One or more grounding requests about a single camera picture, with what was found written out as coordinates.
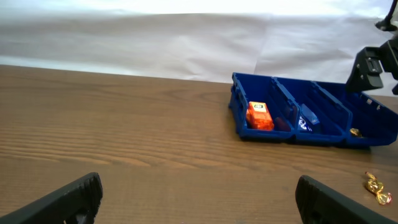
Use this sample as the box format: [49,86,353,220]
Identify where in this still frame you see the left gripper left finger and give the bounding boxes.
[0,172,103,224]

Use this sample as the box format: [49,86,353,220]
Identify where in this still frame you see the blue tray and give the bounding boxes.
[228,72,398,149]

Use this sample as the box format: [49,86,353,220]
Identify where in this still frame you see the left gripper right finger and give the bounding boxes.
[295,174,398,224]

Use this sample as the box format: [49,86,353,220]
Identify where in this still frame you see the black cable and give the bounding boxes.
[374,0,398,32]

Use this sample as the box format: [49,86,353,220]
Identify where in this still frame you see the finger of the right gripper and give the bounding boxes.
[345,46,386,93]

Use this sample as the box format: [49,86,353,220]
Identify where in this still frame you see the blue candy pack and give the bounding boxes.
[297,103,320,133]

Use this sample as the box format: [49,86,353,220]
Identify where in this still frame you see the orange candy box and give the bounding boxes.
[246,101,275,131]

